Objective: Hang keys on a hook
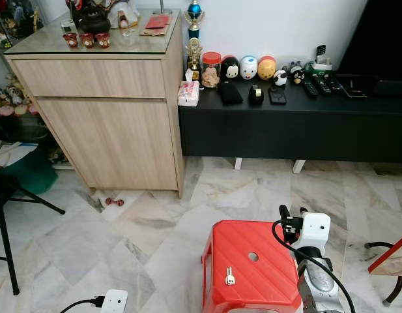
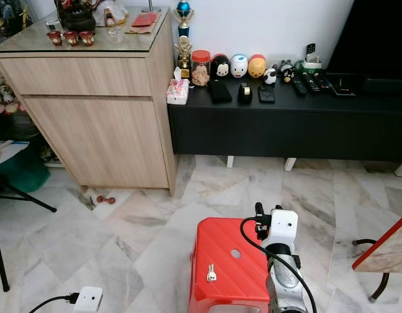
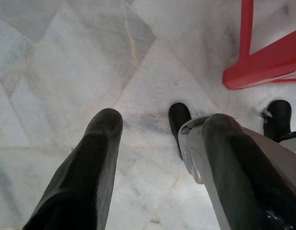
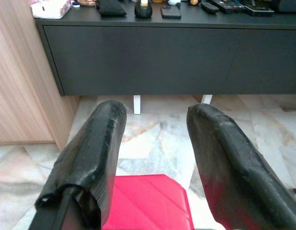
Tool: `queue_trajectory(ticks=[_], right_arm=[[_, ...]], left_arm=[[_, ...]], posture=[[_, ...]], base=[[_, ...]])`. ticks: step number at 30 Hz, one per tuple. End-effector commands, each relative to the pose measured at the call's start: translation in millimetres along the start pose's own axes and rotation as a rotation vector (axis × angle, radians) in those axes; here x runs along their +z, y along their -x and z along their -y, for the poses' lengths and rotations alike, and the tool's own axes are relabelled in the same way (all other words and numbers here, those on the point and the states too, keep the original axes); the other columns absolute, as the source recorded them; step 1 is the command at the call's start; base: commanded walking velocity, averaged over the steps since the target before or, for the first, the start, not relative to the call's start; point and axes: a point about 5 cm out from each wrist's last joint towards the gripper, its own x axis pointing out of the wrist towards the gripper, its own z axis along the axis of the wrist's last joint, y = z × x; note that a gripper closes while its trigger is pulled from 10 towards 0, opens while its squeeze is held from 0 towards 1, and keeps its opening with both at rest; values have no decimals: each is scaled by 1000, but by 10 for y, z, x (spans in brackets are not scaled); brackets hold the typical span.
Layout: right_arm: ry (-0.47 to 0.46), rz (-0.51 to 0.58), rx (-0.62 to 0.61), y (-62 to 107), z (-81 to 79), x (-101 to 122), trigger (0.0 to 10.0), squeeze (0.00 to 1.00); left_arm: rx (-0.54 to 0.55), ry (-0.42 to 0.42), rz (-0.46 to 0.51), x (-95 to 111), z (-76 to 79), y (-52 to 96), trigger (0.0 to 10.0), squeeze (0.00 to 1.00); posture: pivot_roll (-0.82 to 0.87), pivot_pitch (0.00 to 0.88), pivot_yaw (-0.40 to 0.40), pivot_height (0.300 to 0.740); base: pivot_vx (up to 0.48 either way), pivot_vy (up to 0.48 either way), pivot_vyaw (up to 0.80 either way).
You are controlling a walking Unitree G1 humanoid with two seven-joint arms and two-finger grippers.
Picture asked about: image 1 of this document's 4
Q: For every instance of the black white animal figurine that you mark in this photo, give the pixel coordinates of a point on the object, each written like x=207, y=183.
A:
x=296, y=73

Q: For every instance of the red plastic stool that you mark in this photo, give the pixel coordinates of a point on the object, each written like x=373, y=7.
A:
x=243, y=238

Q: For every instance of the small panda figurine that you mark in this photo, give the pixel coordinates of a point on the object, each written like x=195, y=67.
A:
x=280, y=77

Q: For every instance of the glass figurine display case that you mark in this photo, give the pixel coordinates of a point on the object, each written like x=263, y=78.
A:
x=15, y=23

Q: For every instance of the black table leg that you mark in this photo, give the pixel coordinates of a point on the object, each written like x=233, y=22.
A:
x=397, y=290

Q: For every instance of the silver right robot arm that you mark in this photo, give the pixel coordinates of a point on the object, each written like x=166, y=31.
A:
x=316, y=283

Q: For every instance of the green bag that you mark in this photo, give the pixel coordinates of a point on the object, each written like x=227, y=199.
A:
x=31, y=173

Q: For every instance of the white round plush toy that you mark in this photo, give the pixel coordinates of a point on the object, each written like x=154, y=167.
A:
x=249, y=68

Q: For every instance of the black phone case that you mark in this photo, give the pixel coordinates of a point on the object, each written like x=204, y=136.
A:
x=277, y=96

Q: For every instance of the black television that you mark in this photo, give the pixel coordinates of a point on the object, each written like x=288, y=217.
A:
x=380, y=36

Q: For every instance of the red envelope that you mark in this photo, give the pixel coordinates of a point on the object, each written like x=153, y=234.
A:
x=157, y=23

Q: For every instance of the black TV console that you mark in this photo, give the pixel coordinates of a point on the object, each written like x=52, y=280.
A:
x=298, y=130

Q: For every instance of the small gold trophy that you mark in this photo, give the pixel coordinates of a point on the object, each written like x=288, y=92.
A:
x=195, y=55

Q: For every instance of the small red cup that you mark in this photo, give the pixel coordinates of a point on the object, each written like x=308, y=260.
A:
x=87, y=40
x=103, y=40
x=71, y=40

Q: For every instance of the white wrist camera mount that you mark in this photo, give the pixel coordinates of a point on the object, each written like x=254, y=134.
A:
x=316, y=229
x=114, y=302

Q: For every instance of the pink tissue pack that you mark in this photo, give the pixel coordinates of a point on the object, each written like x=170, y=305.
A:
x=188, y=92

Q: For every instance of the green white phone holder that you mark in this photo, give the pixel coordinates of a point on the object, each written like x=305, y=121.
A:
x=321, y=64

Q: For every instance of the red lid jar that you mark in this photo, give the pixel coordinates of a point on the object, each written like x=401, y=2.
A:
x=211, y=72

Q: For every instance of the small silver key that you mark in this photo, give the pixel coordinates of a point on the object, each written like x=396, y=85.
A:
x=230, y=278

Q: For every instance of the pile of small toys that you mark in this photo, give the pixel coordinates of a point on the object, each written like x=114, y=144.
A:
x=15, y=101

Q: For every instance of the black tripod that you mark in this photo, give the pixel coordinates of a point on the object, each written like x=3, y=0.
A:
x=5, y=222

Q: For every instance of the black round plush toy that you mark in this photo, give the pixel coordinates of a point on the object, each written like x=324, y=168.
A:
x=230, y=68

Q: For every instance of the white console foot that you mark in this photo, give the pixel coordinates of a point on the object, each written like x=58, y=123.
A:
x=298, y=166
x=238, y=163

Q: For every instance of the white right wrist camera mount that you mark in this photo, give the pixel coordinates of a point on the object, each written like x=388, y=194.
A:
x=316, y=229

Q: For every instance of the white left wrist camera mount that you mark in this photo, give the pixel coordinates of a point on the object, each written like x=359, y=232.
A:
x=114, y=302

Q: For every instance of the light wooden cabinet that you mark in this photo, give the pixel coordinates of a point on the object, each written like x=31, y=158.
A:
x=103, y=130

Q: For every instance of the marble pattern folding table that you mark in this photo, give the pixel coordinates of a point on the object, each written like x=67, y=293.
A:
x=396, y=257

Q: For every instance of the black remote control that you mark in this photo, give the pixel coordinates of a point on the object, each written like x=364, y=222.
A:
x=310, y=89
x=335, y=84
x=322, y=85

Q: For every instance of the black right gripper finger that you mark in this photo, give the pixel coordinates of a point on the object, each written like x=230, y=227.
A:
x=303, y=210
x=284, y=212

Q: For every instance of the yellow round plush toy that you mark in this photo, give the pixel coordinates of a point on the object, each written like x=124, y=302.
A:
x=266, y=68

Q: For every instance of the black wallet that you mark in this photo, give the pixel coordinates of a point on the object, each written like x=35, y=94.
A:
x=230, y=93

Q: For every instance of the black teapot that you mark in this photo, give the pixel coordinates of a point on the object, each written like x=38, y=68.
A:
x=94, y=19

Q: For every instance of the black tablet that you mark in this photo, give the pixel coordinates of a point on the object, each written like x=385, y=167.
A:
x=354, y=86

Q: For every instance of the small red dumbbell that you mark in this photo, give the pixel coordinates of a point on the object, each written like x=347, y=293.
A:
x=114, y=202

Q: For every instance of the blue gold trophy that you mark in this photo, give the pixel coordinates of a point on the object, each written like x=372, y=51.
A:
x=194, y=13

